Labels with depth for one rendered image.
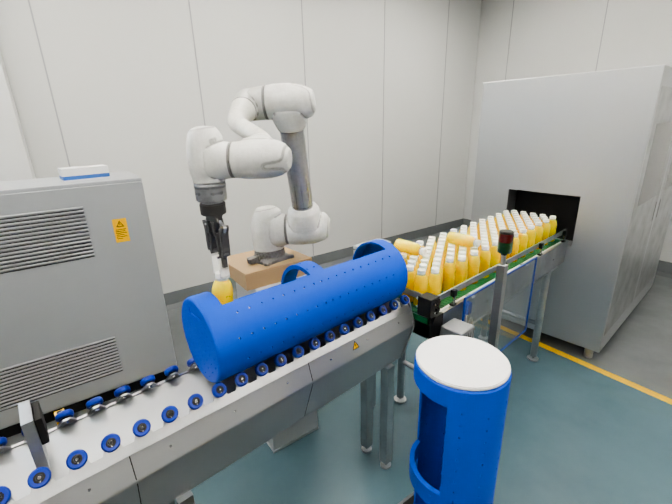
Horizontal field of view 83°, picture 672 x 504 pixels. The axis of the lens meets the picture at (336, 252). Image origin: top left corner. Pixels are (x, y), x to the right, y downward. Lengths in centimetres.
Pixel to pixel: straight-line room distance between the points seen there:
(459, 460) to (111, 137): 349
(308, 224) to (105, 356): 170
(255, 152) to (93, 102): 288
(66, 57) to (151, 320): 217
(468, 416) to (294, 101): 123
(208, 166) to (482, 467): 118
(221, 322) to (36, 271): 168
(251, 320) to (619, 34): 528
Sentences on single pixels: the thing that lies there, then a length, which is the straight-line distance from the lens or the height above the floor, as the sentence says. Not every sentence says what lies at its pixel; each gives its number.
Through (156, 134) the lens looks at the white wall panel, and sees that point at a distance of 393.
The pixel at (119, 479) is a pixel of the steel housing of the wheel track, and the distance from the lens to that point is 129.
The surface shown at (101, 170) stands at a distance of 278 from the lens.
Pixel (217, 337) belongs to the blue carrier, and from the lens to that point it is 117.
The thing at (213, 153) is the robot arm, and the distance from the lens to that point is 111.
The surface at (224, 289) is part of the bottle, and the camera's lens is 124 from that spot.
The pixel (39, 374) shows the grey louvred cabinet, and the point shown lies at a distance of 295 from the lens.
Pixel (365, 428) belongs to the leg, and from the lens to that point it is 225.
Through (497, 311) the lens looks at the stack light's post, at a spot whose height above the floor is 87.
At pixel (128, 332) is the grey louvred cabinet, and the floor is 47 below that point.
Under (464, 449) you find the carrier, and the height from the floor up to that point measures 83.
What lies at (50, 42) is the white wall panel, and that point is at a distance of 391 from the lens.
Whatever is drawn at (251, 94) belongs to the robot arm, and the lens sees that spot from 161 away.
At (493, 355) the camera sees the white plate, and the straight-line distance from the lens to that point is 132.
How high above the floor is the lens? 173
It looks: 19 degrees down
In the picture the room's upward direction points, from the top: 2 degrees counter-clockwise
